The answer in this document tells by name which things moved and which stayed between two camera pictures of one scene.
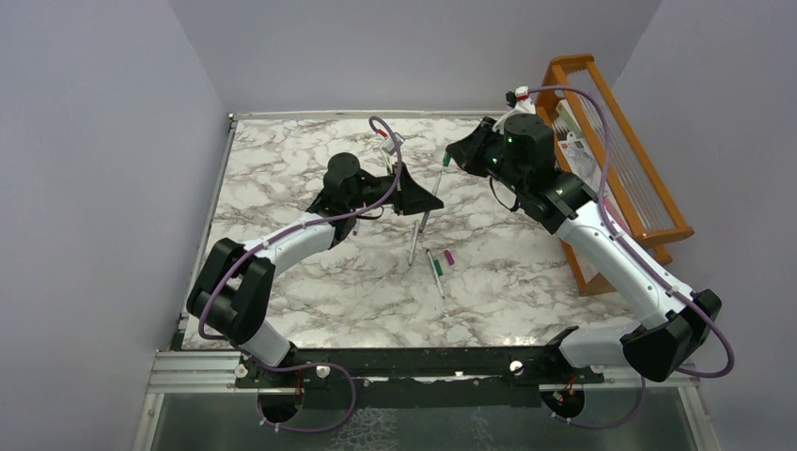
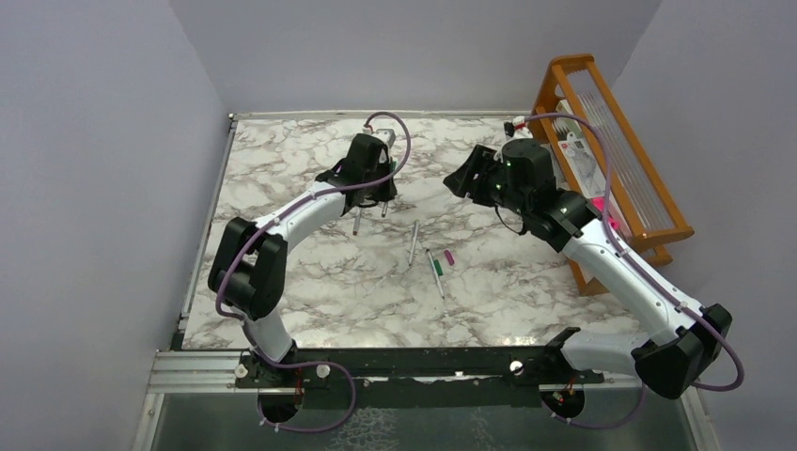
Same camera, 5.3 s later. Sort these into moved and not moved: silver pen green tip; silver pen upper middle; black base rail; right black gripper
Moved: right black gripper
Not moved: black base rail; silver pen green tip; silver pen upper middle
